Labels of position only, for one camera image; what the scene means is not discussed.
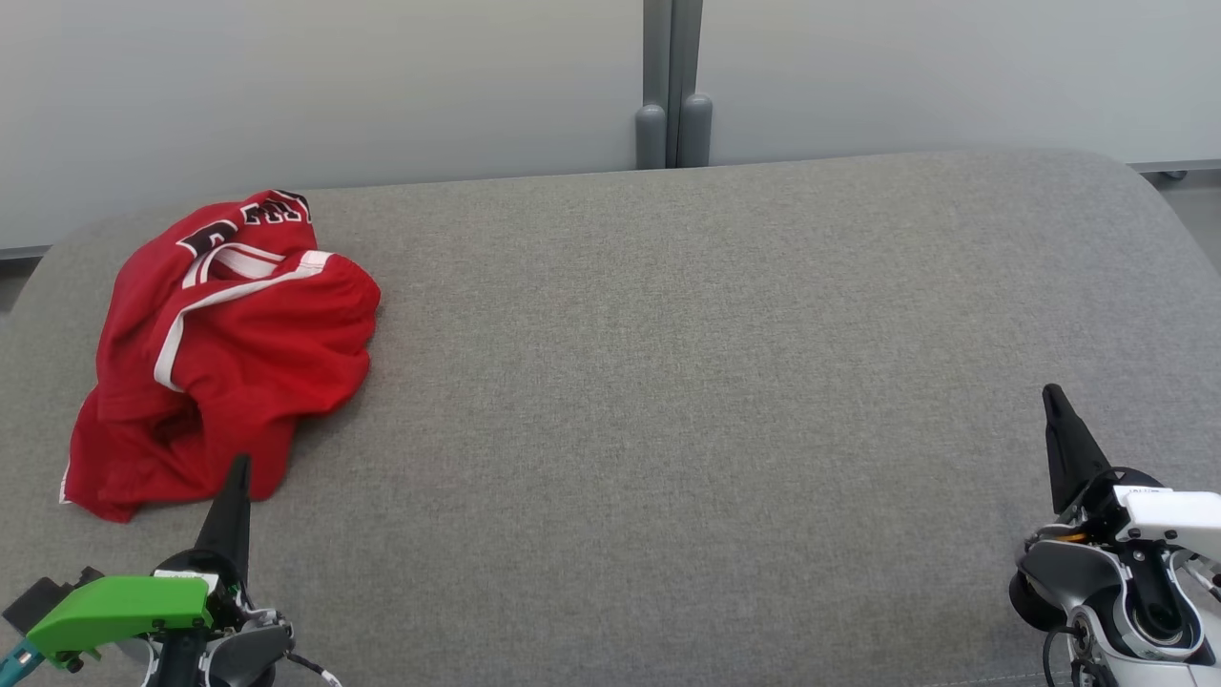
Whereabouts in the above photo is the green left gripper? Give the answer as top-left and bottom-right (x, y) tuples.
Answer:
(27, 454), (254, 669)

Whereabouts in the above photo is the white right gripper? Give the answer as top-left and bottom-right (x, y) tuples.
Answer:
(1042, 383), (1221, 564)

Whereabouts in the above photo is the red Bulls basketball jersey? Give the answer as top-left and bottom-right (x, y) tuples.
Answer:
(59, 189), (321, 524)

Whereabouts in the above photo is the thin left arm cable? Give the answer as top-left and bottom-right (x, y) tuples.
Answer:
(284, 652), (342, 687)

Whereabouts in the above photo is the thin arm cable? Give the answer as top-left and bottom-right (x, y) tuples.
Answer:
(1042, 625), (1098, 687)
(284, 652), (342, 687)

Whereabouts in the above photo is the thin right arm cable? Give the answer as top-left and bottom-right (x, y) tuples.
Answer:
(1042, 625), (1098, 687)

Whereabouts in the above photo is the teal left camera connector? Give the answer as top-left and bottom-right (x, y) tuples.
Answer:
(0, 641), (44, 680)

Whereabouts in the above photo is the grey partition post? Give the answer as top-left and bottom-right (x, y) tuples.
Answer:
(636, 0), (714, 171)

